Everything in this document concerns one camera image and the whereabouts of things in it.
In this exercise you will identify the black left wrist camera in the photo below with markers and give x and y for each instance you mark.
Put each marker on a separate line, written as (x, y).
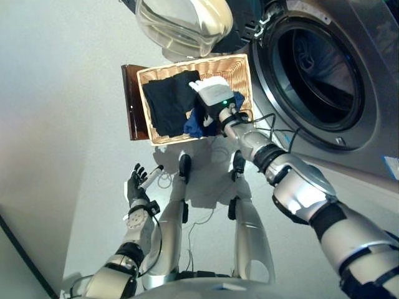
(153, 207)

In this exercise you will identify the grey front-load washing machine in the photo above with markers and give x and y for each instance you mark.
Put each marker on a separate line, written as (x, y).
(374, 62)

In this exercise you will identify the black shirt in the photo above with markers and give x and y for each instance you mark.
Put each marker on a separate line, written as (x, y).
(185, 90)

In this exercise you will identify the silver right robot leg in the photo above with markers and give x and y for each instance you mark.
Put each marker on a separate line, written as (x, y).
(249, 230)

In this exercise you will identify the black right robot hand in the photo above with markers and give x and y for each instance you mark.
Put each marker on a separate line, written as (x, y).
(215, 93)

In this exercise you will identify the blue washer label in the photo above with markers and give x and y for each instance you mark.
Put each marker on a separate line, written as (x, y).
(392, 168)

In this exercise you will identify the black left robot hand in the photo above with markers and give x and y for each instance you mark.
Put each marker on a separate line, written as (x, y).
(135, 188)

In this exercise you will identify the silver robot leg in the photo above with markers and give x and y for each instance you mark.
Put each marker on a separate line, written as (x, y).
(168, 224)
(249, 230)

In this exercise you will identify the black baseboard strip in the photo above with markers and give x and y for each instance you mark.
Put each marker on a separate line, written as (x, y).
(28, 252)

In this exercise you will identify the robot waist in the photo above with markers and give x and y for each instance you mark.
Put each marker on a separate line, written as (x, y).
(233, 289)

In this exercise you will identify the brown wooden stool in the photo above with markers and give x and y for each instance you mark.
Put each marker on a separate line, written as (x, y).
(131, 102)

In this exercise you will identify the large wicker laundry basket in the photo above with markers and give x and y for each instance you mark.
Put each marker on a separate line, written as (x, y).
(230, 68)

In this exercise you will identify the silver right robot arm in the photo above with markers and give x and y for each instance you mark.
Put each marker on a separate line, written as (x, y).
(299, 193)

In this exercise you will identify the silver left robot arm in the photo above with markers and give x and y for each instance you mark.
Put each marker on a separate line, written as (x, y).
(137, 227)

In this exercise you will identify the black folded trousers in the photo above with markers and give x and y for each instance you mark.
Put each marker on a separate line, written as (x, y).
(162, 109)

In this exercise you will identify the silver left robot leg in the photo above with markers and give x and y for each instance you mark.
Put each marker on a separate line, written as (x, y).
(168, 224)

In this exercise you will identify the blue garment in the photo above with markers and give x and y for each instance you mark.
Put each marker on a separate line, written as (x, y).
(193, 127)

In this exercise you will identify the round glass washer door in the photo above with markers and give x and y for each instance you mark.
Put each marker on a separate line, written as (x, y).
(184, 25)

